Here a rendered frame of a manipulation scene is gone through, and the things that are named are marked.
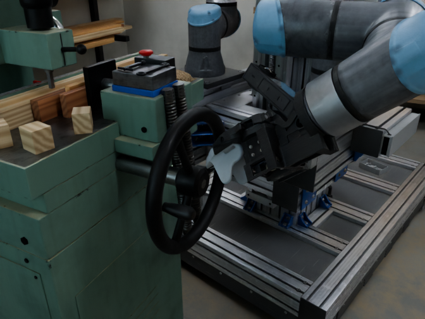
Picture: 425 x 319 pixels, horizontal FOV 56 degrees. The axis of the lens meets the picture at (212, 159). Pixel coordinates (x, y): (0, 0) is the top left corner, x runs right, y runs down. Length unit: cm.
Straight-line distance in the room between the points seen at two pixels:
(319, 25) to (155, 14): 419
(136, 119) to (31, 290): 39
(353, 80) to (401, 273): 155
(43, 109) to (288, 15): 53
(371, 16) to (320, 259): 115
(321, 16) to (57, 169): 49
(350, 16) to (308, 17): 5
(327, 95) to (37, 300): 68
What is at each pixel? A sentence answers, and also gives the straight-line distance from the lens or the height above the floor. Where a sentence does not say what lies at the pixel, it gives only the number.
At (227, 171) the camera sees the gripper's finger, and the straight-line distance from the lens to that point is 58.
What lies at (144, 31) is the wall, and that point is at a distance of 481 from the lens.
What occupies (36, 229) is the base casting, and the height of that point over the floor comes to 78.
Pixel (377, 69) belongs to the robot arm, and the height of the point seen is 110.
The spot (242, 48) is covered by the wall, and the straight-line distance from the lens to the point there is 426.
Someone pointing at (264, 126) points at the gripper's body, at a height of 100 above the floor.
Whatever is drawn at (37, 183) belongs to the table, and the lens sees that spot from 72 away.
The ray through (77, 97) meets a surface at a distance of 90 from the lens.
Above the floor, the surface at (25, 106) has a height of 93.
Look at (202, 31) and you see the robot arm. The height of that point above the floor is 97.
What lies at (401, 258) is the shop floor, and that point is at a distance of 203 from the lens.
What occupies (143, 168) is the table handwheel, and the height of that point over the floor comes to 82.
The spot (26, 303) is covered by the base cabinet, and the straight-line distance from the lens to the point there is 95.
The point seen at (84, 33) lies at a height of 62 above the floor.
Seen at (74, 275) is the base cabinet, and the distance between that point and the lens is 87.
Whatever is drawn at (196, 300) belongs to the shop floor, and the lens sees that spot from 166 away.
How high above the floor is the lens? 120
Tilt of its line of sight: 27 degrees down
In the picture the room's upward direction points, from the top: straight up
